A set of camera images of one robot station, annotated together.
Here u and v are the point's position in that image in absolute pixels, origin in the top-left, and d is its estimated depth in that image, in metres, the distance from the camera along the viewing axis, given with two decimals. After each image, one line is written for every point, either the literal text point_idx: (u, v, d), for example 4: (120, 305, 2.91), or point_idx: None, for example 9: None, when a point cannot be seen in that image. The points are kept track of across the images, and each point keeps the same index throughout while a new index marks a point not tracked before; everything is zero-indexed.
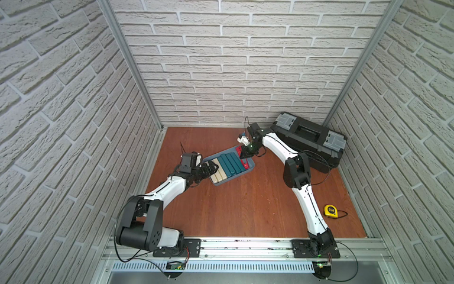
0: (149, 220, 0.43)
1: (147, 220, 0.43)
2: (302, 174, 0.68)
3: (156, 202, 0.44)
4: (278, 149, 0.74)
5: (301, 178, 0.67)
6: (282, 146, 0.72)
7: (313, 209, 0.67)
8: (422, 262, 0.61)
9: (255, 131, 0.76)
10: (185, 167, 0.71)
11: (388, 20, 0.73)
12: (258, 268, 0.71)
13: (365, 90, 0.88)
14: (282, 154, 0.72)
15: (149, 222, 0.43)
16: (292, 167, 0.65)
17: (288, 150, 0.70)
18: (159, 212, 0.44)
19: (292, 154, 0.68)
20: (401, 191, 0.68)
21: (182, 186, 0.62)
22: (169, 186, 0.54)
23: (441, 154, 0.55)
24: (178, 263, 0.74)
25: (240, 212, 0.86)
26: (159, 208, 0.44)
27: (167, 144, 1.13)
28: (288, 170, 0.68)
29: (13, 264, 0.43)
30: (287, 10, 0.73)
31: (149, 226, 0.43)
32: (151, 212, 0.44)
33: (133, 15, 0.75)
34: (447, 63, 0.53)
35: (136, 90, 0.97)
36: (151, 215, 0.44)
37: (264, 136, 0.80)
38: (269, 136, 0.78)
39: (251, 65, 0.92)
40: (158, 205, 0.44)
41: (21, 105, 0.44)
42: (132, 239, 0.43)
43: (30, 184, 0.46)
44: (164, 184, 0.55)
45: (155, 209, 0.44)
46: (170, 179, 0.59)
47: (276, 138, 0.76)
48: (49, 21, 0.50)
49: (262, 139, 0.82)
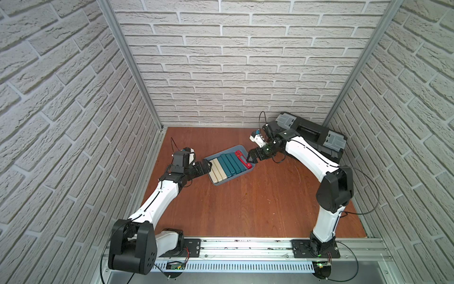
0: (141, 246, 0.40)
1: (139, 245, 0.40)
2: (346, 193, 0.52)
3: (147, 225, 0.41)
4: (312, 160, 0.56)
5: (343, 198, 0.51)
6: (317, 157, 0.55)
7: (334, 225, 0.59)
8: (422, 262, 0.61)
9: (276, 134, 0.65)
10: (177, 167, 0.66)
11: (388, 20, 0.73)
12: (258, 268, 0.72)
13: (365, 90, 0.88)
14: (318, 167, 0.54)
15: (140, 247, 0.40)
16: (334, 187, 0.48)
17: (325, 162, 0.53)
18: (149, 234, 0.40)
19: (331, 166, 0.52)
20: (401, 191, 0.68)
21: (175, 191, 0.57)
22: (161, 197, 0.51)
23: (441, 154, 0.55)
24: (178, 263, 0.74)
25: (240, 212, 0.86)
26: (149, 231, 0.40)
27: (168, 144, 1.13)
28: (326, 188, 0.51)
29: (13, 264, 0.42)
30: (287, 10, 0.73)
31: (141, 251, 0.40)
32: (141, 236, 0.40)
33: (134, 15, 0.75)
34: (447, 63, 0.53)
35: (136, 90, 0.97)
36: (140, 241, 0.40)
37: (291, 142, 0.62)
38: (298, 142, 0.60)
39: (250, 65, 0.92)
40: (148, 228, 0.41)
41: (21, 105, 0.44)
42: (125, 267, 0.41)
43: (30, 184, 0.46)
44: (155, 195, 0.51)
45: (144, 234, 0.40)
46: (161, 188, 0.54)
47: (307, 145, 0.59)
48: (49, 21, 0.50)
49: (288, 144, 0.64)
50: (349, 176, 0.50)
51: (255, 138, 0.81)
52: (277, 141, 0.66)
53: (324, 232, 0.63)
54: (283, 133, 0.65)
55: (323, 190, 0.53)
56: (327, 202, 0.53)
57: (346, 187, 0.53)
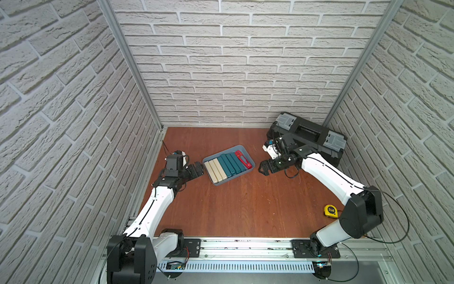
0: (139, 261, 0.39)
1: (136, 261, 0.39)
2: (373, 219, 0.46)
3: (143, 239, 0.40)
4: (333, 179, 0.51)
5: (372, 223, 0.45)
6: (338, 176, 0.50)
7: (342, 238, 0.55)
8: (422, 262, 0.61)
9: (292, 149, 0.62)
10: (171, 170, 0.64)
11: (388, 20, 0.73)
12: (258, 268, 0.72)
13: (365, 90, 0.88)
14: (341, 186, 0.49)
15: (139, 261, 0.39)
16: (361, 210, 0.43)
17: (347, 181, 0.48)
18: (147, 248, 0.39)
19: (355, 187, 0.47)
20: (401, 191, 0.68)
21: (170, 197, 0.56)
22: (155, 205, 0.49)
23: (441, 154, 0.55)
24: (178, 263, 0.74)
25: (240, 211, 0.87)
26: (146, 245, 0.39)
27: (168, 144, 1.13)
28: (352, 212, 0.45)
29: (13, 264, 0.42)
30: (287, 10, 0.73)
31: (139, 265, 0.39)
32: (138, 251, 0.39)
33: (134, 15, 0.75)
34: (447, 63, 0.53)
35: (136, 90, 0.97)
36: (138, 255, 0.39)
37: (308, 159, 0.57)
38: (316, 159, 0.56)
39: (250, 65, 0.92)
40: (145, 242, 0.39)
41: (21, 105, 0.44)
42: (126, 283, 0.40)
43: (30, 184, 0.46)
44: (149, 203, 0.49)
45: (141, 247, 0.39)
46: (154, 196, 0.52)
47: (326, 163, 0.55)
48: (49, 21, 0.50)
49: (305, 161, 0.59)
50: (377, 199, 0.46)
51: (268, 148, 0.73)
52: (292, 157, 0.63)
53: (330, 240, 0.61)
54: (298, 149, 0.61)
55: (347, 215, 0.47)
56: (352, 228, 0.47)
57: (374, 210, 0.47)
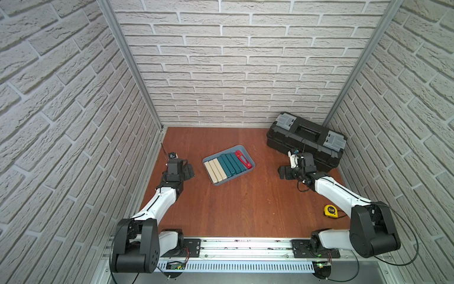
0: (145, 241, 0.41)
1: (143, 241, 0.41)
2: (383, 237, 0.43)
3: (151, 221, 0.43)
4: (340, 194, 0.53)
5: (381, 241, 0.43)
6: (346, 191, 0.53)
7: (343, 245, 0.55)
8: (422, 262, 0.61)
9: (309, 173, 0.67)
10: (171, 175, 0.68)
11: (388, 20, 0.73)
12: (258, 268, 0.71)
13: (365, 90, 0.88)
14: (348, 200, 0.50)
15: (145, 242, 0.41)
16: (365, 219, 0.43)
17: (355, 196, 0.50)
18: (153, 231, 0.42)
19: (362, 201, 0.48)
20: (401, 191, 0.68)
21: (174, 195, 0.60)
22: (161, 200, 0.52)
23: (441, 154, 0.55)
24: (178, 263, 0.74)
25: (240, 211, 0.87)
26: (153, 226, 0.42)
27: (167, 144, 1.13)
28: (358, 224, 0.45)
29: (13, 264, 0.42)
30: (287, 10, 0.73)
31: (146, 247, 0.41)
32: (145, 232, 0.42)
33: (134, 15, 0.75)
34: (447, 63, 0.53)
35: (136, 90, 0.97)
36: (145, 236, 0.41)
37: (318, 179, 0.63)
38: (326, 178, 0.62)
39: (250, 65, 0.92)
40: (152, 223, 0.42)
41: (21, 105, 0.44)
42: (129, 265, 0.40)
43: (30, 184, 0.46)
44: (154, 198, 0.53)
45: (149, 228, 0.42)
46: (159, 192, 0.56)
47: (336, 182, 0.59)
48: (49, 21, 0.50)
49: (315, 181, 0.64)
50: (385, 215, 0.46)
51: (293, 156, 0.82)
52: (307, 180, 0.67)
53: (330, 243, 0.62)
54: (314, 174, 0.66)
55: (354, 228, 0.46)
56: (362, 244, 0.45)
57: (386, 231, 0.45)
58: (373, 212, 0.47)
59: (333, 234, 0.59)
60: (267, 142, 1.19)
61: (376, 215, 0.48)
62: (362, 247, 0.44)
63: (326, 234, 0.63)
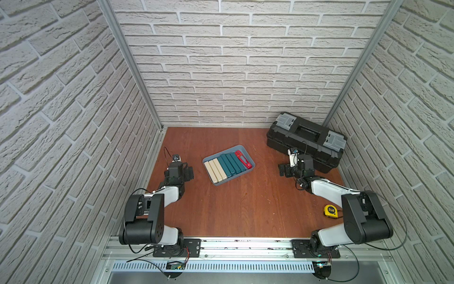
0: (153, 212, 0.45)
1: (151, 212, 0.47)
2: (375, 223, 0.45)
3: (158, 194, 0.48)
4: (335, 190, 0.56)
5: (372, 225, 0.45)
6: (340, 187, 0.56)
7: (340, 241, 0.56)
8: (422, 262, 0.61)
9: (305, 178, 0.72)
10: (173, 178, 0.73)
11: (388, 20, 0.73)
12: (258, 268, 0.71)
13: (365, 90, 0.88)
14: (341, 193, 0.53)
15: (152, 213, 0.45)
16: (354, 205, 0.46)
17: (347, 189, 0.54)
18: (161, 203, 0.46)
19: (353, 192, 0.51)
20: (401, 191, 0.68)
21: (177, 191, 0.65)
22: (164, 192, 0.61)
23: (441, 154, 0.55)
24: (178, 263, 0.74)
25: (240, 211, 0.87)
26: (161, 199, 0.47)
27: (167, 144, 1.13)
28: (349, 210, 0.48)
29: (13, 264, 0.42)
30: (287, 10, 0.73)
31: (153, 217, 0.45)
32: (154, 202, 0.46)
33: (134, 15, 0.75)
34: (447, 63, 0.53)
35: (136, 90, 0.97)
36: (153, 207, 0.46)
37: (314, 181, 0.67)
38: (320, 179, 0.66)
39: (250, 65, 0.92)
40: (159, 196, 0.47)
41: (21, 105, 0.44)
42: (136, 235, 0.43)
43: (30, 184, 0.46)
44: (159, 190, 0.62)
45: (158, 199, 0.47)
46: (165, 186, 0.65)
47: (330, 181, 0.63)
48: (49, 21, 0.50)
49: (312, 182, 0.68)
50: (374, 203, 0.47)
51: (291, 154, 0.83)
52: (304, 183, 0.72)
53: (330, 241, 0.61)
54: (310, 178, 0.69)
55: (347, 216, 0.48)
56: (354, 230, 0.46)
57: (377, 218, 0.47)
58: (364, 202, 0.50)
59: (331, 230, 0.60)
60: (267, 142, 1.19)
61: (367, 205, 0.50)
62: (356, 234, 0.46)
63: (326, 231, 0.64)
